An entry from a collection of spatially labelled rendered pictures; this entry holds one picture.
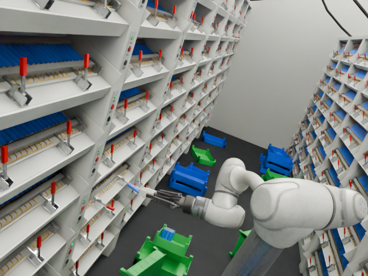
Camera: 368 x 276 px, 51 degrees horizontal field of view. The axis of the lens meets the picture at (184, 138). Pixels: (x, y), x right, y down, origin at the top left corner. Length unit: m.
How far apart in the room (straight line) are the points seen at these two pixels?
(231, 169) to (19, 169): 0.89
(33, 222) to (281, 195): 0.66
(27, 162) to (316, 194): 0.72
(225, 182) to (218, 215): 0.14
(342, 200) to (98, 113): 0.75
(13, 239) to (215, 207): 0.80
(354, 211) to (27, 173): 0.83
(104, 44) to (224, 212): 0.79
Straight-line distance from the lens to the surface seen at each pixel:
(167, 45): 1.85
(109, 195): 1.75
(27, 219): 1.14
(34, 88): 0.90
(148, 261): 2.01
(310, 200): 1.02
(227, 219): 1.56
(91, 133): 1.24
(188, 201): 1.58
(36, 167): 1.00
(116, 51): 1.18
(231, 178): 1.56
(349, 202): 1.11
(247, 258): 1.14
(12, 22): 0.72
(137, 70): 1.44
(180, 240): 2.59
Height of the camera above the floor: 1.37
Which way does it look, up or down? 17 degrees down
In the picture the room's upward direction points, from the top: 20 degrees clockwise
